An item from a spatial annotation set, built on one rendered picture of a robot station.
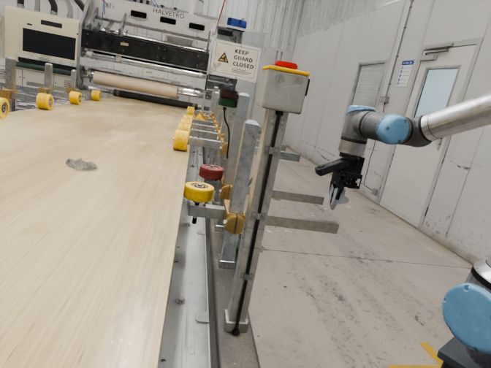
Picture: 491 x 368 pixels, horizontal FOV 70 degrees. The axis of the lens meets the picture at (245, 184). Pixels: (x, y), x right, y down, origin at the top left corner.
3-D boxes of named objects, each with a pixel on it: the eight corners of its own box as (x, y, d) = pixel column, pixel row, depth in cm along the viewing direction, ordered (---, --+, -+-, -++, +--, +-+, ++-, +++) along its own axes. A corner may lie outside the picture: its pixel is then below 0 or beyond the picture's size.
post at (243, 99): (224, 231, 125) (249, 93, 113) (225, 235, 122) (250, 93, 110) (215, 230, 124) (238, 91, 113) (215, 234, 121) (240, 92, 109)
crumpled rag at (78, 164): (103, 169, 97) (104, 161, 96) (82, 171, 91) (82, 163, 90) (80, 161, 100) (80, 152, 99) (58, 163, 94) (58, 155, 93)
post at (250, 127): (226, 285, 103) (257, 120, 91) (228, 291, 99) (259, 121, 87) (215, 283, 102) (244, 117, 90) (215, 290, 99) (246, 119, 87)
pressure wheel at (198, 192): (193, 215, 104) (199, 178, 101) (213, 225, 100) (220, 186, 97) (173, 220, 97) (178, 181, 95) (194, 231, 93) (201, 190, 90)
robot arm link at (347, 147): (346, 141, 119) (335, 136, 128) (343, 155, 120) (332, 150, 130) (370, 145, 121) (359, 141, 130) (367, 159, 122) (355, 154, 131)
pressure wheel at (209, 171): (218, 195, 128) (223, 164, 125) (218, 202, 120) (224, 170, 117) (195, 192, 126) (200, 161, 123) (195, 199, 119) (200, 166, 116)
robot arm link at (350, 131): (363, 105, 114) (343, 101, 123) (354, 143, 118) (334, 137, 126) (383, 109, 119) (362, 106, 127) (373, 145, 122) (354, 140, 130)
